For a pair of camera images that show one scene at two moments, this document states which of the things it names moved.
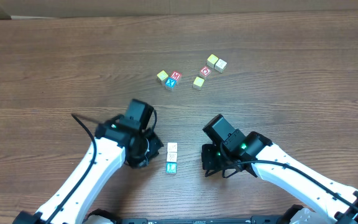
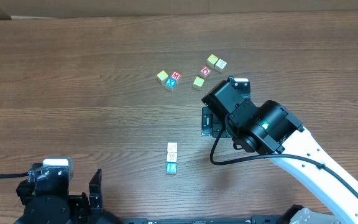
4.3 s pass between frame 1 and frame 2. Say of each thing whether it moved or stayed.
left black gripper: moved
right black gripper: moved
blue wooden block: stayed
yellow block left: stayed
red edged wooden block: stayed
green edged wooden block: stayed
